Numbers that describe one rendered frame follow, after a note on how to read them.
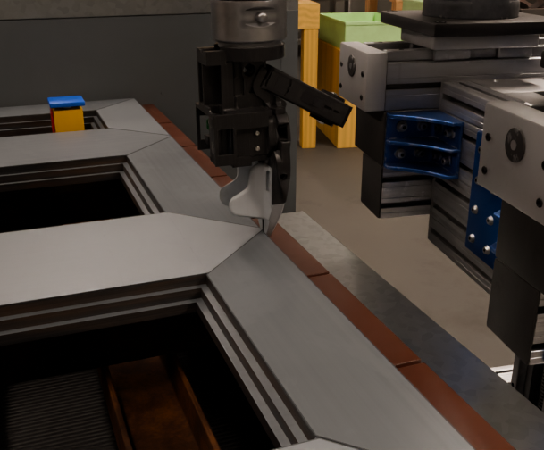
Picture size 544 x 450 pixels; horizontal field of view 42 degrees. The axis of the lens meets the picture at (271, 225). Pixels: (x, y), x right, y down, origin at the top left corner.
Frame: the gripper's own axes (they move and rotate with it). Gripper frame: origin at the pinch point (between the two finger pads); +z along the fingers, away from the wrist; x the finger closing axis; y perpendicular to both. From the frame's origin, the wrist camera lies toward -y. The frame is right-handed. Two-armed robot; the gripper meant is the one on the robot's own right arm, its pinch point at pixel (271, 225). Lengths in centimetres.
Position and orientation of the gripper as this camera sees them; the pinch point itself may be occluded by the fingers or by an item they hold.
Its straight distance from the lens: 79.5
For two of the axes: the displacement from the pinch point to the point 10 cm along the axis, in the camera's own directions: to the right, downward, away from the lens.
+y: -9.4, 1.4, -3.2
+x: 3.5, 3.4, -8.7
